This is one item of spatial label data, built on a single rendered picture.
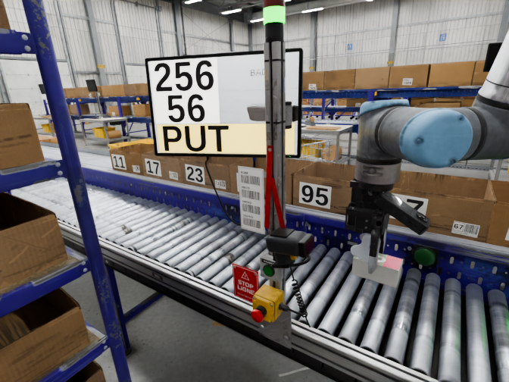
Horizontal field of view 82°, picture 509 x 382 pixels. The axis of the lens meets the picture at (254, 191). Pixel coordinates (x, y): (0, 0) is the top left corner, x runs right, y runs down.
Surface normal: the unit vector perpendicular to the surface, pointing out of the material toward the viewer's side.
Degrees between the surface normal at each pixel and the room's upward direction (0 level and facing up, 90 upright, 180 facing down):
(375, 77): 90
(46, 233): 90
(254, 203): 90
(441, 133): 90
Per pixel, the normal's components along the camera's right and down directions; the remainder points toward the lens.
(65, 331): 0.81, 0.17
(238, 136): -0.23, 0.26
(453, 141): 0.07, 0.32
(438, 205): -0.55, 0.30
